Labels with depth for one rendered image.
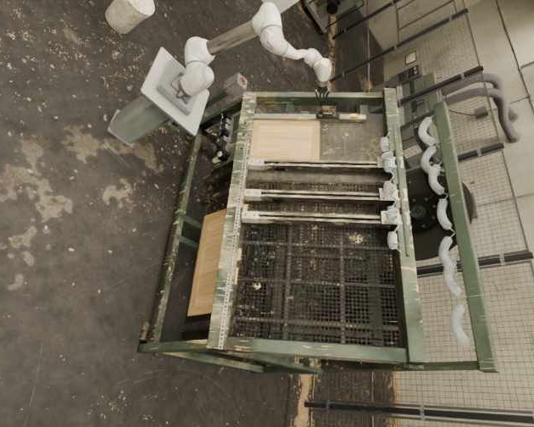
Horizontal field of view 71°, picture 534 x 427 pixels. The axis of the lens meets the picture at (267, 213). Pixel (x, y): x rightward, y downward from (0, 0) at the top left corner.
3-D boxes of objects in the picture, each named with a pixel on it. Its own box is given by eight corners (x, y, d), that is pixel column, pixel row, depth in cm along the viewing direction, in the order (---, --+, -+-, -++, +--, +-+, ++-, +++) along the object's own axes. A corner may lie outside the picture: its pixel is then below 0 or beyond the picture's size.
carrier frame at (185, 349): (187, 127, 386) (247, 92, 337) (270, 187, 477) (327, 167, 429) (136, 352, 284) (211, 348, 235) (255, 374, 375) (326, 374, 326)
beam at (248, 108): (244, 100, 346) (243, 91, 337) (258, 100, 345) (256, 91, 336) (209, 351, 244) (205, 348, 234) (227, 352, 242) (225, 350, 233)
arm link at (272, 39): (290, 50, 242) (287, 31, 244) (271, 39, 229) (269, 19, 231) (275, 59, 251) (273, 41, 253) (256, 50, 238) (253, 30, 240)
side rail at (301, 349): (229, 339, 246) (226, 336, 237) (401, 351, 236) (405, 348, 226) (227, 352, 243) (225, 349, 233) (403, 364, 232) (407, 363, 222)
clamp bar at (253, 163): (249, 162, 305) (246, 143, 284) (399, 164, 294) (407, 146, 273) (248, 172, 301) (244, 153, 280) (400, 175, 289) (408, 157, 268)
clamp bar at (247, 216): (243, 213, 283) (239, 196, 262) (404, 219, 272) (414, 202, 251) (241, 224, 279) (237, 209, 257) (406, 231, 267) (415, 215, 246)
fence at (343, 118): (254, 116, 328) (253, 113, 325) (364, 118, 319) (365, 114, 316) (253, 121, 326) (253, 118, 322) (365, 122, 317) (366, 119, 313)
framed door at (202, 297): (206, 217, 341) (204, 215, 339) (251, 201, 308) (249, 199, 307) (189, 316, 299) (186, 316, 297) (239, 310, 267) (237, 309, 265)
